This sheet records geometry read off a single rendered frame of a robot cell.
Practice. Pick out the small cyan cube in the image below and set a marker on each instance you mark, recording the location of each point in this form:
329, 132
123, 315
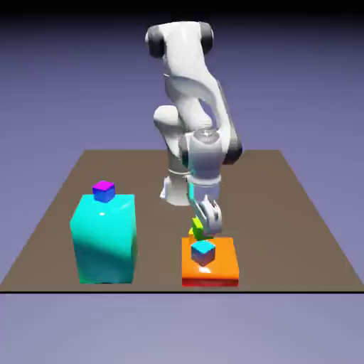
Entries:
203, 251

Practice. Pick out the small green cube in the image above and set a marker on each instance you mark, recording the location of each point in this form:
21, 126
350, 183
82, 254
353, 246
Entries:
197, 227

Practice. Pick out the large cyan box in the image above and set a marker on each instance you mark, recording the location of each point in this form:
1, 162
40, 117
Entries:
103, 241

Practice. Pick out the large orange box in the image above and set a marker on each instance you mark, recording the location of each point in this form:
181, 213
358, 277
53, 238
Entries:
216, 270

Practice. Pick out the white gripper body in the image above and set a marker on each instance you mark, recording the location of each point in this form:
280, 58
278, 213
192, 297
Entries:
210, 212

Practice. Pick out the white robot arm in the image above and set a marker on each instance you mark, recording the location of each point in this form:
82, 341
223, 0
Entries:
196, 85

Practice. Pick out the small purple cube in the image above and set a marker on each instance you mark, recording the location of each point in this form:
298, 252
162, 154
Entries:
103, 191

